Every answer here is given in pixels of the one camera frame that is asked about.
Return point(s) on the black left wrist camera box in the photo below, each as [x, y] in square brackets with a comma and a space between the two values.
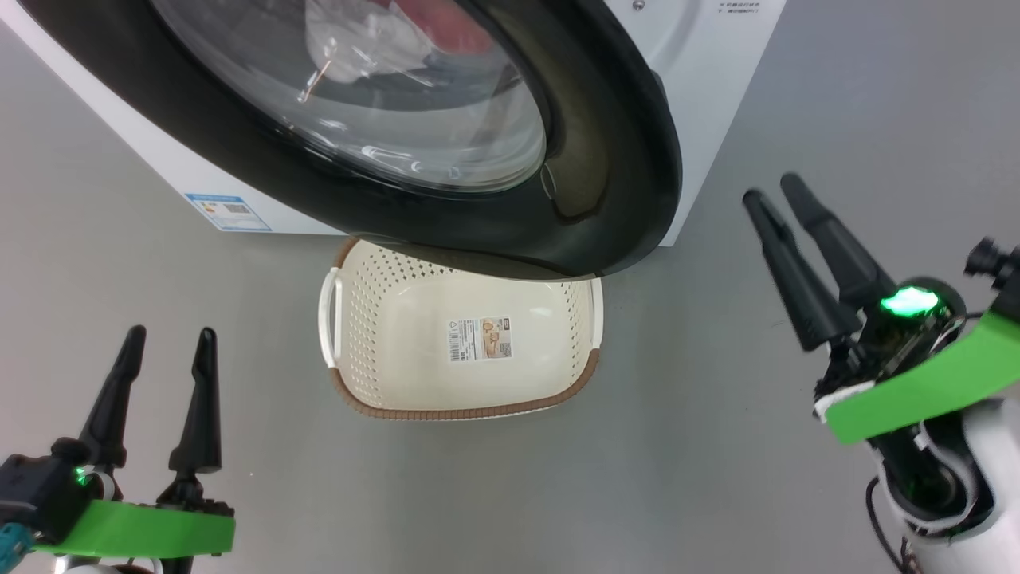
[40, 486]

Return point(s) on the black round glass washer door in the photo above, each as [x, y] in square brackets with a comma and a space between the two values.
[606, 159]

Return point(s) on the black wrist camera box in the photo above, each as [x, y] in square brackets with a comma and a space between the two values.
[40, 486]
[992, 259]

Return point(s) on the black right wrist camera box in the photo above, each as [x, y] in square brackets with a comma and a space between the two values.
[992, 259]

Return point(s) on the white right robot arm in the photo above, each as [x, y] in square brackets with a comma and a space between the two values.
[996, 446]

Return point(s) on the teal left camera connector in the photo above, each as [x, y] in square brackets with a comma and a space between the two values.
[12, 544]

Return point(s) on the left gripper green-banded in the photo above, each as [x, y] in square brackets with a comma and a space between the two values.
[143, 530]

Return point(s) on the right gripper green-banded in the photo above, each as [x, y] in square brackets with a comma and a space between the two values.
[932, 383]

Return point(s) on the plain red garment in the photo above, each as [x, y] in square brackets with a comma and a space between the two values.
[434, 17]

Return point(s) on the cream perforated laundry basket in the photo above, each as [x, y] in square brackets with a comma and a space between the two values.
[398, 335]

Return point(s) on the white front-load washing machine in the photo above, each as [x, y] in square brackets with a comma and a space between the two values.
[717, 80]

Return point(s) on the red and white garment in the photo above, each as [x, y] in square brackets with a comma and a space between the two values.
[351, 48]

